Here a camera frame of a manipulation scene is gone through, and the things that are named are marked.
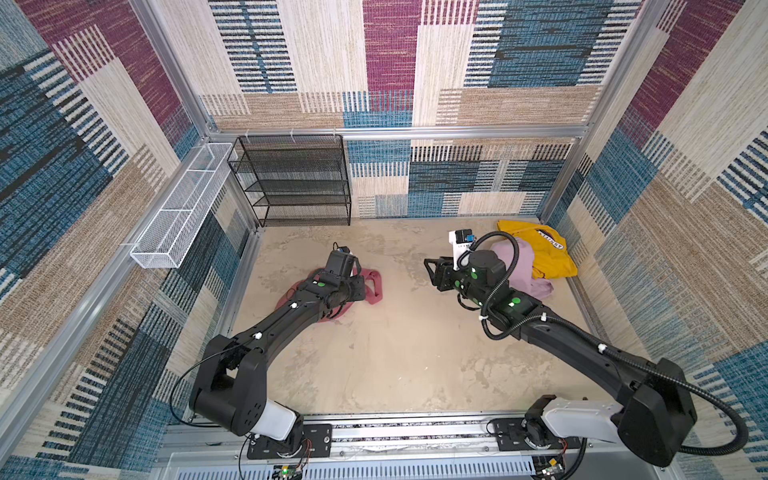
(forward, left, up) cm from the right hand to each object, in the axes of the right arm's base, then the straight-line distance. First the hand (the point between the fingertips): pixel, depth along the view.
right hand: (432, 263), depth 78 cm
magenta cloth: (+7, +17, -23) cm, 30 cm away
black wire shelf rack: (+43, +44, -5) cm, 62 cm away
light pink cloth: (+5, -31, -18) cm, 36 cm away
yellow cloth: (+18, -44, -19) cm, 52 cm away
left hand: (+2, +20, -11) cm, 23 cm away
